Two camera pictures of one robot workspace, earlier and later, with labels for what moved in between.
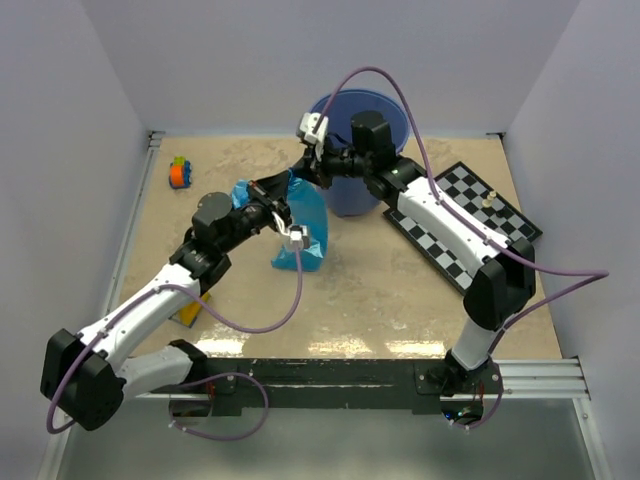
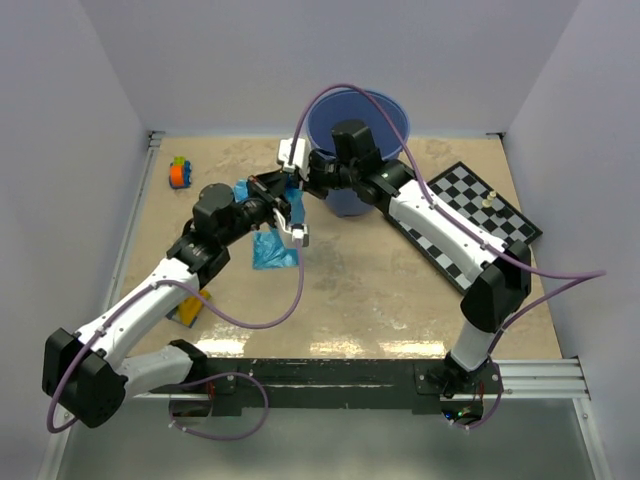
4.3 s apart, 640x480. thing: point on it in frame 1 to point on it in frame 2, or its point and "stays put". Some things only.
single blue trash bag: x=308 y=207 to x=269 y=250
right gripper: x=312 y=166 stays put
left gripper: x=276 y=209 stays put
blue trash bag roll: x=240 y=196 stays put
